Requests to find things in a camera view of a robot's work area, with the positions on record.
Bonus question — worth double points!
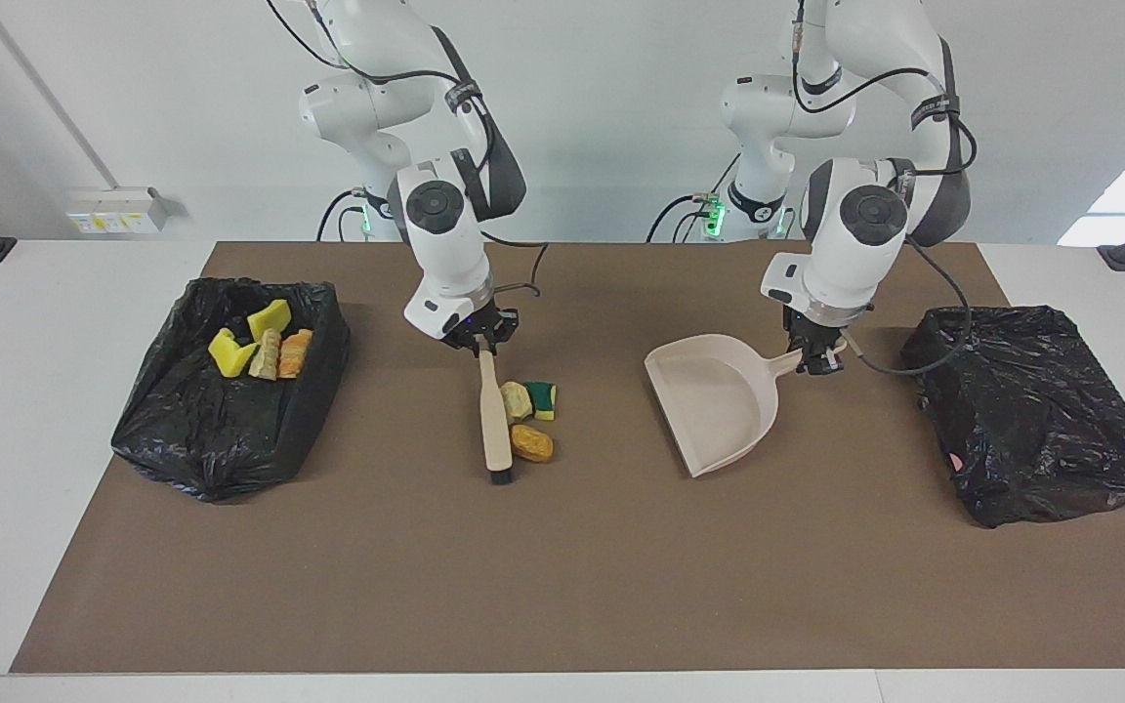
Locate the beige hand brush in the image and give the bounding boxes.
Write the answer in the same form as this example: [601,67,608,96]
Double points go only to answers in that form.
[478,349,517,487]

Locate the beige plastic dustpan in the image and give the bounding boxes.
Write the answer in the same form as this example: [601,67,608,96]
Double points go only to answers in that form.
[644,333,850,478]

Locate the brown bread roll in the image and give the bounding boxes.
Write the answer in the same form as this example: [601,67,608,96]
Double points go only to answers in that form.
[510,423,556,464]

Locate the striped orange croissant toy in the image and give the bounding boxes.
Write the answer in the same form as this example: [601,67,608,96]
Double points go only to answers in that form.
[277,328,314,380]

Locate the yellow green sponge piece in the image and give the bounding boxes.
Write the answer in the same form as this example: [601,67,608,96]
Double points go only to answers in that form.
[247,299,293,343]
[208,328,259,379]

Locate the black bagged bin pink patch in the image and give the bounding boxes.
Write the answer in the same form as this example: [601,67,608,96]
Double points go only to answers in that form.
[900,306,1125,529]

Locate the brown table mat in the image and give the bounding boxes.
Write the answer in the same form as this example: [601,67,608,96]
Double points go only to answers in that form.
[11,241,1125,675]

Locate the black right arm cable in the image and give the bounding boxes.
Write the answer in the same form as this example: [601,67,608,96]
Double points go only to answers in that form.
[265,0,551,299]

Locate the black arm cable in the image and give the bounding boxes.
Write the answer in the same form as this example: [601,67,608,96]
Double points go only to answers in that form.
[792,0,979,378]
[265,0,551,299]

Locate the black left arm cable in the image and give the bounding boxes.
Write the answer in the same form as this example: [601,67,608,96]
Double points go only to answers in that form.
[792,0,979,378]

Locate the black right base cable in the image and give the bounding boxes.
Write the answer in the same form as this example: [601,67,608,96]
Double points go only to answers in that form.
[315,190,368,243]

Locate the black base cable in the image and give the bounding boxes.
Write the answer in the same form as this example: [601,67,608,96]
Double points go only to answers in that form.
[315,190,368,243]
[646,193,722,243]

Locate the black left base cable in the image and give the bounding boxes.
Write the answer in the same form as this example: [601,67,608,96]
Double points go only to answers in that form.
[646,193,722,243]

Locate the white wall socket box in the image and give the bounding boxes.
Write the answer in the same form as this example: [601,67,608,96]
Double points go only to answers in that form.
[67,187,171,235]

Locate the grey wall cable conduit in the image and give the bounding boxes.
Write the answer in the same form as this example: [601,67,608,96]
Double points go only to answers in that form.
[0,0,124,193]

